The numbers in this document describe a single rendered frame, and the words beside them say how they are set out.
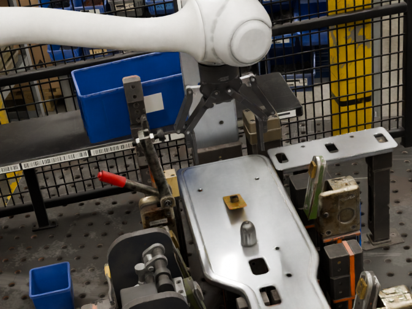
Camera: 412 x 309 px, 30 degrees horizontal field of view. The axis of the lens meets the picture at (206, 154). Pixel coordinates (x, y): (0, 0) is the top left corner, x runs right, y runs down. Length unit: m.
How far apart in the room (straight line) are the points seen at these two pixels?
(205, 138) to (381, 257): 0.52
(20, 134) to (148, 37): 0.85
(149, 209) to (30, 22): 0.47
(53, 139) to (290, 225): 0.69
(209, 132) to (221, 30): 0.66
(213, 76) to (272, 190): 0.35
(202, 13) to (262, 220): 0.53
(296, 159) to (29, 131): 0.70
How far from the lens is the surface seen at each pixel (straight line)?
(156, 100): 1.88
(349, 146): 1.82
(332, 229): 1.63
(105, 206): 2.25
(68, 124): 2.01
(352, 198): 1.60
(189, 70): 1.76
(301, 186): 1.72
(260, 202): 1.64
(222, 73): 1.44
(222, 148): 1.85
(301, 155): 1.79
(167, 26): 1.24
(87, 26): 1.28
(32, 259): 2.13
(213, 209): 1.63
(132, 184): 1.56
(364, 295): 1.30
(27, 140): 1.98
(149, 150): 1.51
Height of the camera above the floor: 1.94
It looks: 31 degrees down
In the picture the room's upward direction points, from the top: 8 degrees counter-clockwise
